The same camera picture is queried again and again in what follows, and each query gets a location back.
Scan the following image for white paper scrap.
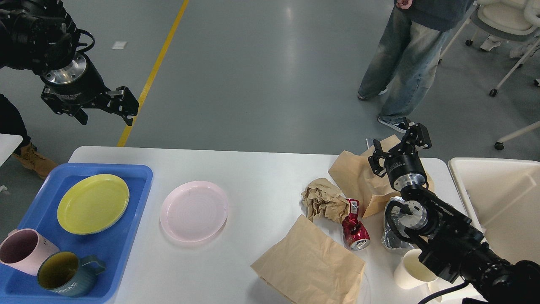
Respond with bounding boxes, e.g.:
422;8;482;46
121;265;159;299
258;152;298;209
111;41;127;50

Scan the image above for brown paper bag rear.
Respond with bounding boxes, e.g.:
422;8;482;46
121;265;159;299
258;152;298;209
328;135;435;219

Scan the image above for crushed red soda can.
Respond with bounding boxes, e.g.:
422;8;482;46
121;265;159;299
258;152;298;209
341;198;371;251

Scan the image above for crumpled brown paper ball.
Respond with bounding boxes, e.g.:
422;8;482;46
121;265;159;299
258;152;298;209
301;178;349;223

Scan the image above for blue plastic tray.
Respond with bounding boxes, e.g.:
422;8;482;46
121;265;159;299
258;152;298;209
0;163;154;304

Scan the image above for white chair leg caster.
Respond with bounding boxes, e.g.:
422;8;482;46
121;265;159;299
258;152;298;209
494;121;540;150

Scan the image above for pink mug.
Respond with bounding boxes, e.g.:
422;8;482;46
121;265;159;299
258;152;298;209
0;228;60;276

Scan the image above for white office chair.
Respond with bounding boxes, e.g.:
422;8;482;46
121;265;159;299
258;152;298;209
439;0;539;97

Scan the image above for flat brown paper bag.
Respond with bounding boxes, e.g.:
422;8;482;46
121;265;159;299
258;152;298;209
251;215;366;304

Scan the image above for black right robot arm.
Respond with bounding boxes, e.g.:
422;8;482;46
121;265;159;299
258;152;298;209
368;122;540;304

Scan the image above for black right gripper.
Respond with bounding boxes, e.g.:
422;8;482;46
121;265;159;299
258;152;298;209
368;119;432;192

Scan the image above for yellow plate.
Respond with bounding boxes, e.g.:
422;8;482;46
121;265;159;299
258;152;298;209
57;174;130;235

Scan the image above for teal mug yellow inside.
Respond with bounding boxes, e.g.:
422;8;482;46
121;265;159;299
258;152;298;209
37;251;106;298

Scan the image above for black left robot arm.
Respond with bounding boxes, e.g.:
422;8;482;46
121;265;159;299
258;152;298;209
1;0;139;126

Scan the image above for pink plate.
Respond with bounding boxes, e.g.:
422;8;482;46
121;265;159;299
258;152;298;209
159;181;228;244

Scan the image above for white table corner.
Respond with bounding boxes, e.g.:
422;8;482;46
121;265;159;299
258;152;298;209
0;133;23;166

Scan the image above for person in jeans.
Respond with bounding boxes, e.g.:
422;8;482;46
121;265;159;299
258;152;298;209
357;0;473;133

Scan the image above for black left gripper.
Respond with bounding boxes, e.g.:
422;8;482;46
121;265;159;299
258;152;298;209
40;53;139;126

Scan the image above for silver foil wrapper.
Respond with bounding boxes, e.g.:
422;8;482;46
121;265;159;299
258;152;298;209
381;196;415;254

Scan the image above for white plastic bin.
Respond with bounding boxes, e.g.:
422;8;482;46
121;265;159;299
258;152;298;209
448;157;540;263

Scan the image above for tan work boot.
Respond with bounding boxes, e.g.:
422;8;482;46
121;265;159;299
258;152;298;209
11;142;58;179

